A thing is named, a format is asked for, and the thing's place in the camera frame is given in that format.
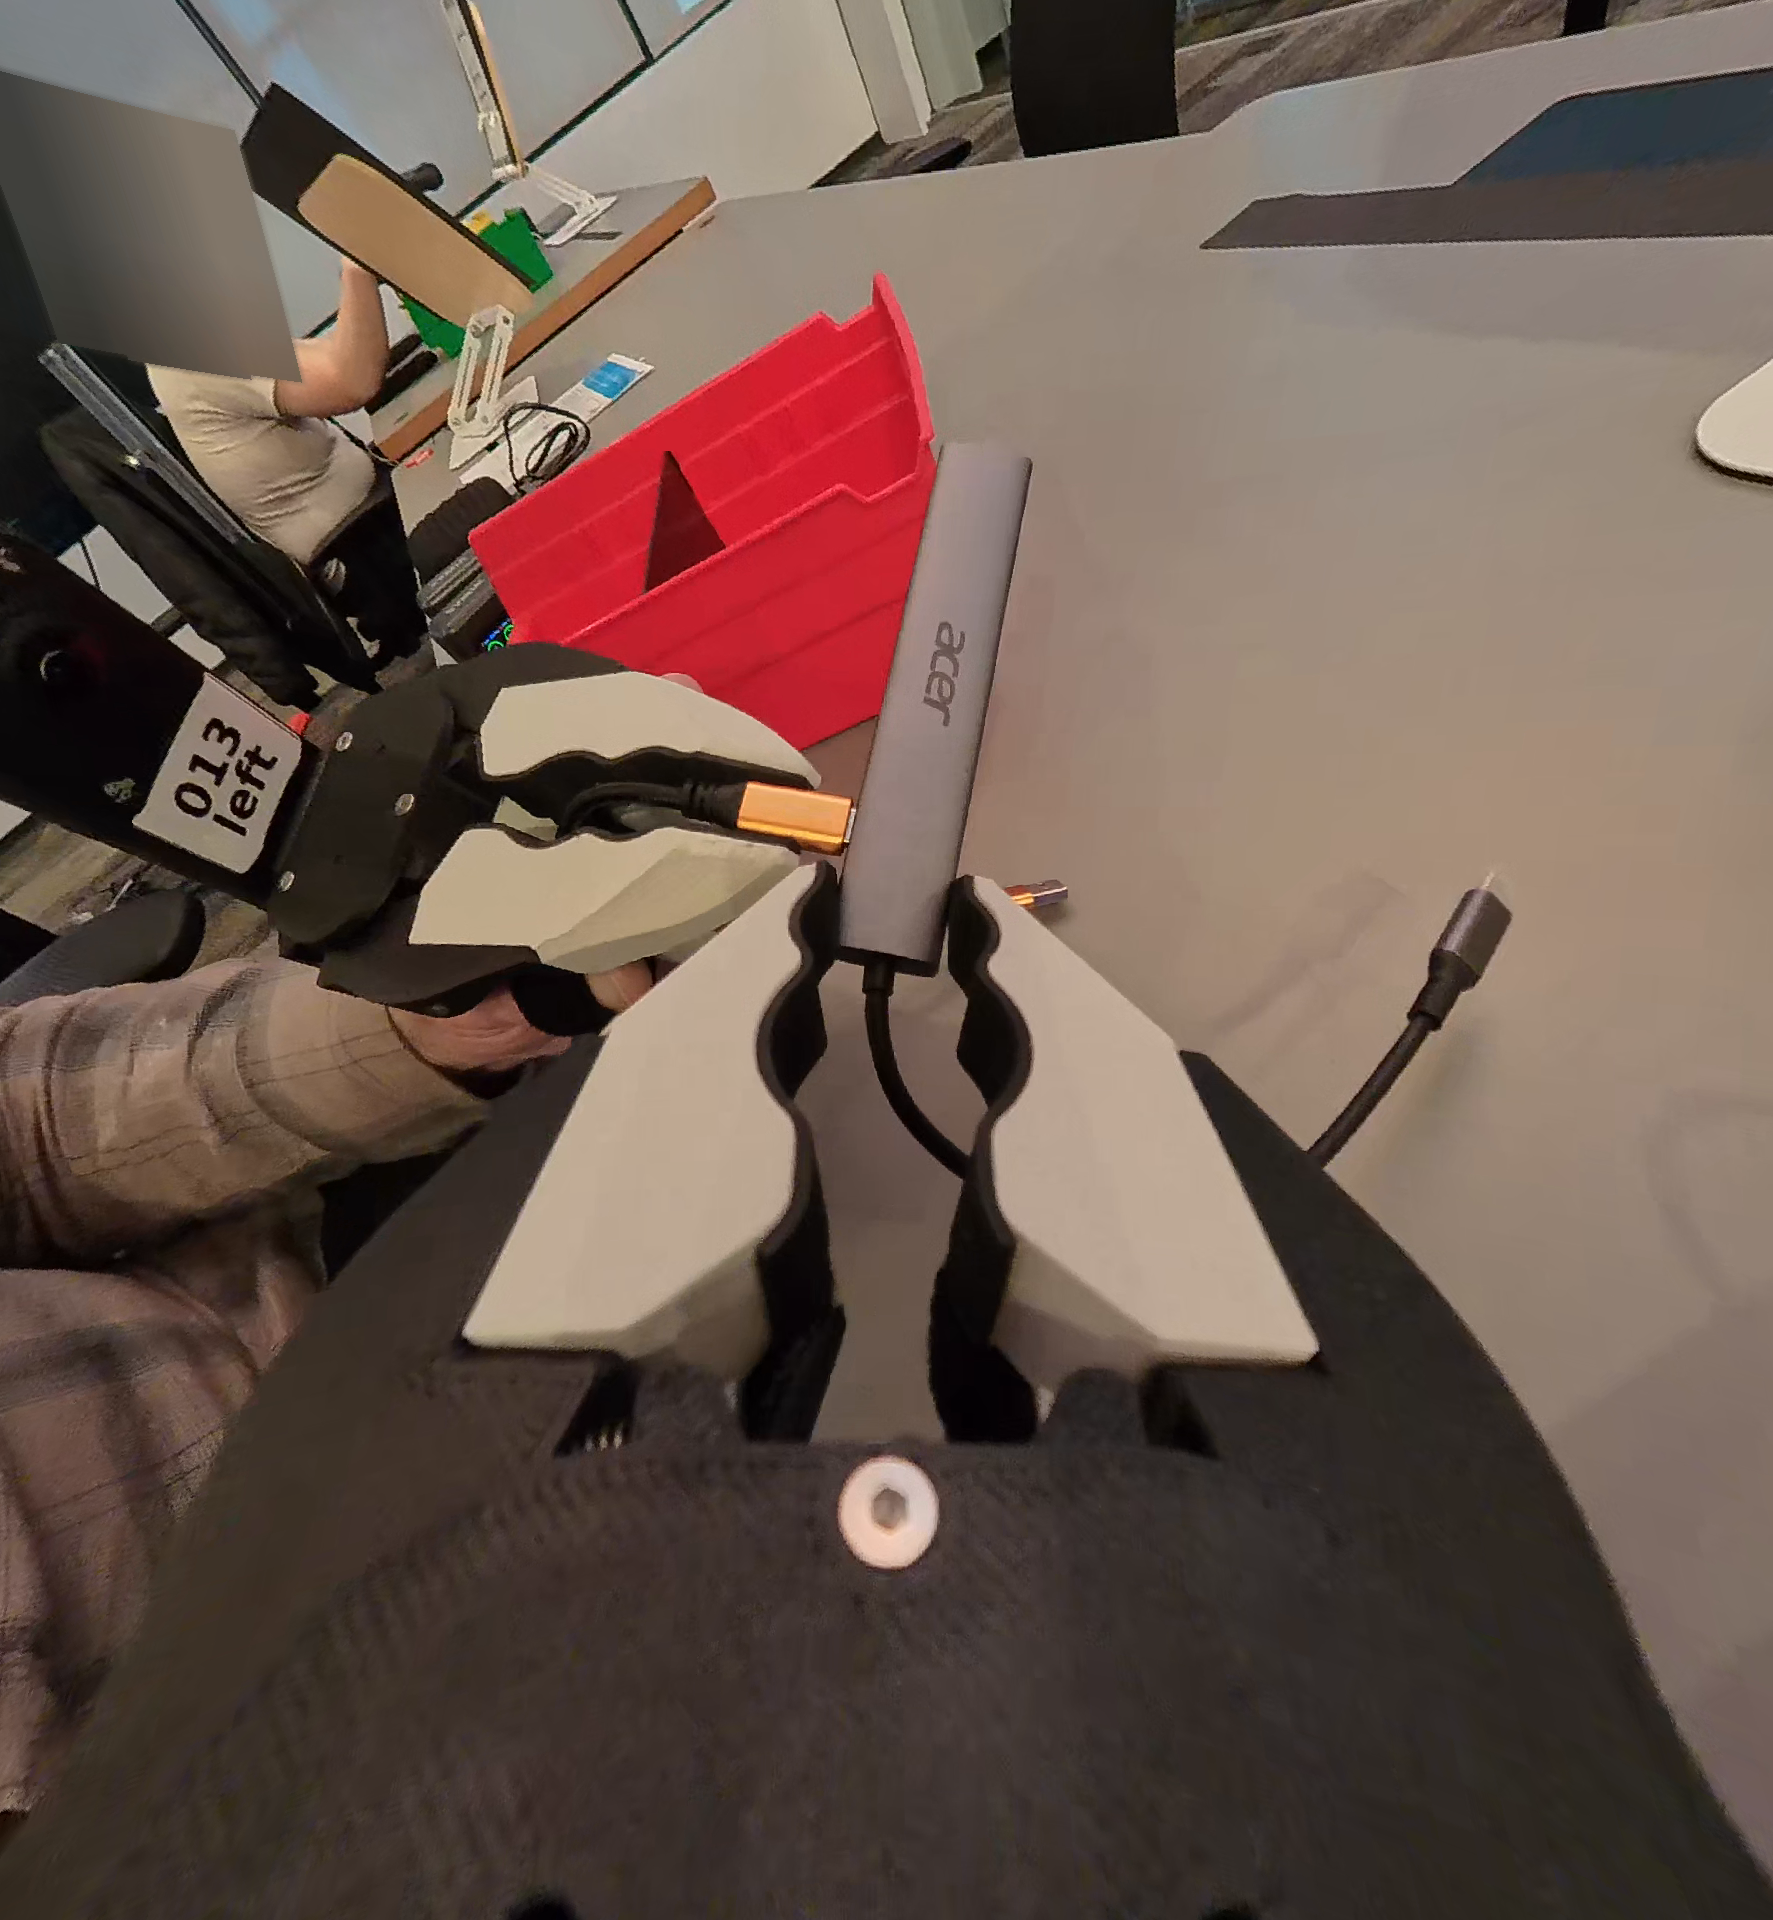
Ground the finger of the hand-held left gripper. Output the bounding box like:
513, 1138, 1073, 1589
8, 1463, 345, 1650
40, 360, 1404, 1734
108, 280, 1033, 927
479, 667, 822, 793
407, 803, 804, 972

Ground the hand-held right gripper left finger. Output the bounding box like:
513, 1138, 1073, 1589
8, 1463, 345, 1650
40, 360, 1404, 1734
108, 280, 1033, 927
460, 863, 847, 1443

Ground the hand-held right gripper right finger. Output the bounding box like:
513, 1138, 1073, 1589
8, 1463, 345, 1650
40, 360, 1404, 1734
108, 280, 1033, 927
935, 876, 1322, 1443

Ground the braided cable copper plug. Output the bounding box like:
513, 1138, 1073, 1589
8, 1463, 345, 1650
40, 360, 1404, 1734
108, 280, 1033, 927
556, 773, 1071, 921

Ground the red plastic bin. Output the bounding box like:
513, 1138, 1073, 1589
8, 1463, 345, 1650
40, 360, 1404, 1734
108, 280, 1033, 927
469, 274, 941, 749

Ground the person's left forearm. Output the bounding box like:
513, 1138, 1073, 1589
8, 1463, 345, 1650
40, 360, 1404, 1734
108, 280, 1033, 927
0, 961, 491, 1278

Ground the black plastic bin divider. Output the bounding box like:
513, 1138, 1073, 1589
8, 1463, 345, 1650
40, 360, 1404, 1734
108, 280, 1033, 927
642, 450, 726, 595

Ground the black SYMIK battery charger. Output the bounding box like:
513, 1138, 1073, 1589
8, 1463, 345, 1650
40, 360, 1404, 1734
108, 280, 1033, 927
421, 554, 525, 667

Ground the blue white paper card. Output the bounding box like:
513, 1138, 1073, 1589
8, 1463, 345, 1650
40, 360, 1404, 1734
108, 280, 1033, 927
552, 353, 655, 423

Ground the white desk stand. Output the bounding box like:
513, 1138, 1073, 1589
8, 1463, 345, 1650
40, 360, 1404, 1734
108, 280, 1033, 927
443, 306, 542, 471
448, 0, 618, 242

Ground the wooden board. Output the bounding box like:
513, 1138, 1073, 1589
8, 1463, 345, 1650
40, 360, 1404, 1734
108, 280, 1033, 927
368, 177, 719, 461

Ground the green plastic bin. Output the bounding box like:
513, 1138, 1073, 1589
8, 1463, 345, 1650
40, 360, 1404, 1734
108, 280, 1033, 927
403, 210, 554, 359

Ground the black mesh office chair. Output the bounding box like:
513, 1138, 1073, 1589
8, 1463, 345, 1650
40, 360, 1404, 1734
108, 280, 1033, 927
1007, 0, 1180, 161

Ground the black chair frame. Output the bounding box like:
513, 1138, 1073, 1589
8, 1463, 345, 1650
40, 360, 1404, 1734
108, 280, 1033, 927
0, 876, 210, 1015

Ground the black cable loop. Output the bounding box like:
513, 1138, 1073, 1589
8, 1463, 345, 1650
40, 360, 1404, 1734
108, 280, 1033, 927
500, 409, 590, 490

